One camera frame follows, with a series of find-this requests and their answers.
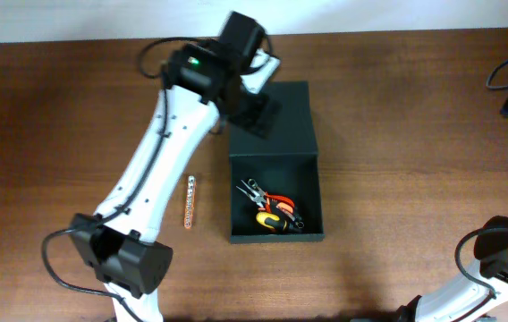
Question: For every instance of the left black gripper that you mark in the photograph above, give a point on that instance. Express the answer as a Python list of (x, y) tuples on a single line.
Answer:
[(257, 121)]

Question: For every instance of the black gift box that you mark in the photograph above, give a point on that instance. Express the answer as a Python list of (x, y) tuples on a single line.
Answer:
[(285, 163)]

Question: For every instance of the silver ring wrench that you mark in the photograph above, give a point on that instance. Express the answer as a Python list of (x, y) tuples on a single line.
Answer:
[(299, 222)]

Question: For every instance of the orange black long-nose pliers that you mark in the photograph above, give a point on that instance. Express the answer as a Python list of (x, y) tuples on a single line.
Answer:
[(257, 195)]

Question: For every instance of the orange socket bit rail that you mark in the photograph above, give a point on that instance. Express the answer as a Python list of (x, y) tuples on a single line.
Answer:
[(189, 202)]

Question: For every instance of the yellow black screwdriver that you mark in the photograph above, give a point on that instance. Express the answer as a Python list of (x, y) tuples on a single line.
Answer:
[(276, 223)]

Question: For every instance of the small red handled pliers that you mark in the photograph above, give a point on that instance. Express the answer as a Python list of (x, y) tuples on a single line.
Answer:
[(279, 202)]

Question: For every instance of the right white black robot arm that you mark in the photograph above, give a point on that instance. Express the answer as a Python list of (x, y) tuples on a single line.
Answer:
[(481, 285)]

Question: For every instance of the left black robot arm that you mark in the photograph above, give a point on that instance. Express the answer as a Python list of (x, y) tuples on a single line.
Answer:
[(202, 82)]

